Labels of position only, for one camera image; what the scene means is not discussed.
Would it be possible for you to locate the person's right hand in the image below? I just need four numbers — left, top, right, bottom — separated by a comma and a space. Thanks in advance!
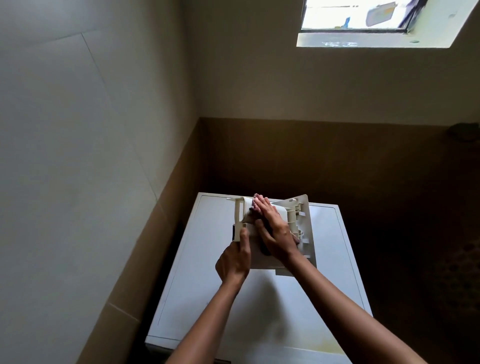
251, 194, 301, 266

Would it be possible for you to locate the grey hanging cloth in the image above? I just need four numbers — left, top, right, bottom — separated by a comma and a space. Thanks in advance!
365, 1, 398, 28

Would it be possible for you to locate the window with dark frame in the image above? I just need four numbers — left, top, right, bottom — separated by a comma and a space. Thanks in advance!
296, 0, 480, 49

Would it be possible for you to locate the person's left hand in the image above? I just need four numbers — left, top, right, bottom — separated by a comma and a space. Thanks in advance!
215, 227, 253, 288

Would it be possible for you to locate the white plastic drawer housing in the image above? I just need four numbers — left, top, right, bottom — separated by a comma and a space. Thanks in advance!
226, 194, 318, 278

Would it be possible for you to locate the person's right forearm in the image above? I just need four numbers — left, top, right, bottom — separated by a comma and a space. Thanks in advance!
284, 250, 428, 364

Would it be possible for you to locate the white washing machine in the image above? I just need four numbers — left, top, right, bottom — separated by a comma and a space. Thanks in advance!
145, 192, 373, 364

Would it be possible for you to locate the person's left forearm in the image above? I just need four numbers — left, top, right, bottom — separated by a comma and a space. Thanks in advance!
165, 279, 245, 364

